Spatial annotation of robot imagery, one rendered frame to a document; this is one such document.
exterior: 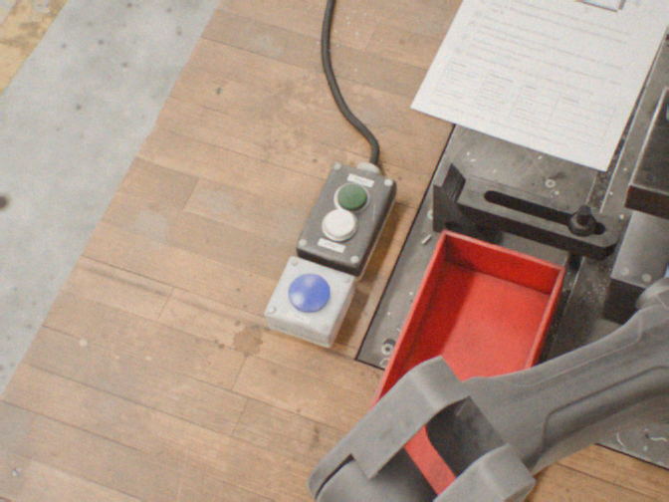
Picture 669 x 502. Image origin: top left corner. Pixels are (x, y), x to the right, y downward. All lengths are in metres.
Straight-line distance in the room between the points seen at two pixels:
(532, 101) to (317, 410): 0.40
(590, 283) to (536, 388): 0.52
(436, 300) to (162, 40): 1.45
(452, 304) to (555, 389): 0.49
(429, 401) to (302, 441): 0.49
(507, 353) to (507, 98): 0.29
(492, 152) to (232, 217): 0.27
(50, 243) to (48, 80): 0.36
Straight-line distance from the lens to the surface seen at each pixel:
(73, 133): 2.55
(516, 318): 1.28
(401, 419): 0.77
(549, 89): 1.42
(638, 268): 1.23
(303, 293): 1.26
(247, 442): 1.24
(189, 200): 1.37
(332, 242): 1.29
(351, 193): 1.31
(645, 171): 1.09
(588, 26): 1.47
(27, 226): 2.47
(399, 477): 0.79
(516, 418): 0.77
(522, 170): 1.37
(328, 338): 1.25
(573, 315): 1.29
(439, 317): 1.28
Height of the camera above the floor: 2.06
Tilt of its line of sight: 61 degrees down
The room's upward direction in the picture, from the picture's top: 7 degrees counter-clockwise
